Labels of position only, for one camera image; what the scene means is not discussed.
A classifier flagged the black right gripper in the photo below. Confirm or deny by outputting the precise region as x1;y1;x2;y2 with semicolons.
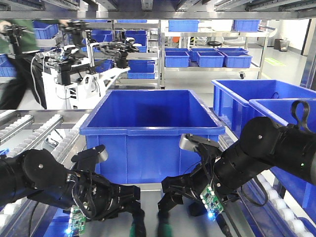
158;166;210;213

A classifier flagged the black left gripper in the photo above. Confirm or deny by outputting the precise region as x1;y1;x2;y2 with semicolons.
71;171;141;221

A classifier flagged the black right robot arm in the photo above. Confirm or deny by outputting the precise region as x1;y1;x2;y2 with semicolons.
158;100;316;213

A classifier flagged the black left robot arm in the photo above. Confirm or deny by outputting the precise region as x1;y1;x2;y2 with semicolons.
0;145;144;221

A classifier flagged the grey metal tray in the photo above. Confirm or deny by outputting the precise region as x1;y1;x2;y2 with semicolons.
83;189;224;237

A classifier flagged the blue bin behind tray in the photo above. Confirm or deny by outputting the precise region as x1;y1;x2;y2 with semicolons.
79;90;225;184

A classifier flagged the green circuit board left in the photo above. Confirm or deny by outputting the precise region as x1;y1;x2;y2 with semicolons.
65;205;86;237

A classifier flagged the green circuit board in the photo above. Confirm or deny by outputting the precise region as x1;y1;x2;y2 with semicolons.
199;185;224;221
65;205;86;237

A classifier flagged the green circuit board right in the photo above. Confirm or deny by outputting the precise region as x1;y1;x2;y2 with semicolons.
199;185;224;221

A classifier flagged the blue bin right far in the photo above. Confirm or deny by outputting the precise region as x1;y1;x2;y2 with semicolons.
211;79;316;137

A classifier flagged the white mobile robot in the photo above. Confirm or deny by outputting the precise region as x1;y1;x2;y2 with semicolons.
35;20;139;110

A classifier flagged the blue bin right near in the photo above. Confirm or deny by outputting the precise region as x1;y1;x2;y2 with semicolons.
241;98;316;220

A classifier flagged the person in green shirt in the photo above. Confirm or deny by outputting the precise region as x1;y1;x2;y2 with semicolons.
0;19;47;109

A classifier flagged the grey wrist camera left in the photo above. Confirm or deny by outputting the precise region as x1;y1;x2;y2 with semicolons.
71;145;109;172

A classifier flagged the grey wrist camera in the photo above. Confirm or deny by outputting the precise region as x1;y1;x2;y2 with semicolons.
71;145;109;172
179;133;220;152

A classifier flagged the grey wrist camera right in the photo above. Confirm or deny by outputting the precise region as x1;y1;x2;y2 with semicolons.
179;133;220;152

